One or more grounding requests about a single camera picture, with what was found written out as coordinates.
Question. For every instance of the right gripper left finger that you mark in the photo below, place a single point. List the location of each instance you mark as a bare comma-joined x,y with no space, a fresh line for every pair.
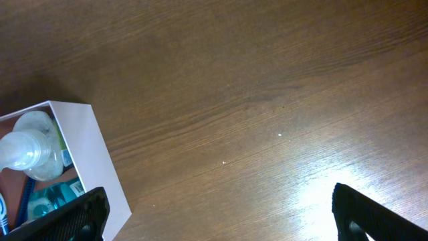
83,219

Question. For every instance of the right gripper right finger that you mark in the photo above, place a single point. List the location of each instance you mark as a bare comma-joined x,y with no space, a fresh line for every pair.
358,217

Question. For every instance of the teal mouthwash bottle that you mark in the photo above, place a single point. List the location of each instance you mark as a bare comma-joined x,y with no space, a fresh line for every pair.
53,197

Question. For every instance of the blue disposable razor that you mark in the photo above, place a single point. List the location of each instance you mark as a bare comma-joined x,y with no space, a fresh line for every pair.
27,191

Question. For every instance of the white spray bottle blue base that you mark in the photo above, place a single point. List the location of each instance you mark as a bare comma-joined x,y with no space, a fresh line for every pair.
36,147

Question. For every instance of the blue white toothbrush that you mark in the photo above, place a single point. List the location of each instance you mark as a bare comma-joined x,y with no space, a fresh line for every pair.
3,217

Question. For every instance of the white cardboard box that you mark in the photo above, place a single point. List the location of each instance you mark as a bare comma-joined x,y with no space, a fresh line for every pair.
89,153

